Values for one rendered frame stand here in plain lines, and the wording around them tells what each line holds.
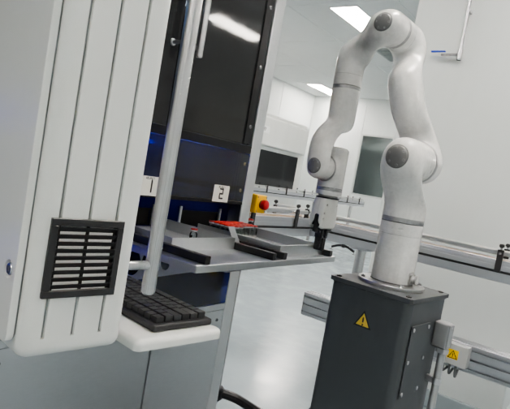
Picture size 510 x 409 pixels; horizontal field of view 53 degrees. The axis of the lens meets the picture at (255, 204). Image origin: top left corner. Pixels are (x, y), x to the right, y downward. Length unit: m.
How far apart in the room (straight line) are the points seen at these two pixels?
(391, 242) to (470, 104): 1.68
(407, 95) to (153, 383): 1.23
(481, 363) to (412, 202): 1.12
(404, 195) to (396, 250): 0.15
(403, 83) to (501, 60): 1.57
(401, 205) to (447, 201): 1.54
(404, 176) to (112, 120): 0.89
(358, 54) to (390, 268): 0.65
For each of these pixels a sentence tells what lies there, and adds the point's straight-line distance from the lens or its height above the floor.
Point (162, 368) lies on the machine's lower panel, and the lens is 1.86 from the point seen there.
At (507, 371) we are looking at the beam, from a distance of 2.43.
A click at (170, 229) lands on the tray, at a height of 0.89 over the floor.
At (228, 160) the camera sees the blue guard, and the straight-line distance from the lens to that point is 1.84.
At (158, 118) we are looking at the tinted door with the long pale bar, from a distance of 1.60.
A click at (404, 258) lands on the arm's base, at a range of 1.50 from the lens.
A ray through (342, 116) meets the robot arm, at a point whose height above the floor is 1.33.
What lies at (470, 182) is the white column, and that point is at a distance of 3.00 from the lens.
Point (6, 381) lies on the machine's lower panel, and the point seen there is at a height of 0.49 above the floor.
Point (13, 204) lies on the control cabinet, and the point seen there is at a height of 1.01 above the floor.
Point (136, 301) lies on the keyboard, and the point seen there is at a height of 0.83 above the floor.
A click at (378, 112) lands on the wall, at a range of 10.47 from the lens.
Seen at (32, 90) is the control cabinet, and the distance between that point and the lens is 0.78.
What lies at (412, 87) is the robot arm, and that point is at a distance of 1.56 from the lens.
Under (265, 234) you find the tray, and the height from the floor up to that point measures 0.90.
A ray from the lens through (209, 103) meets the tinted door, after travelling 1.75.
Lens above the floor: 1.11
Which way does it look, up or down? 4 degrees down
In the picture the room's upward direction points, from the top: 10 degrees clockwise
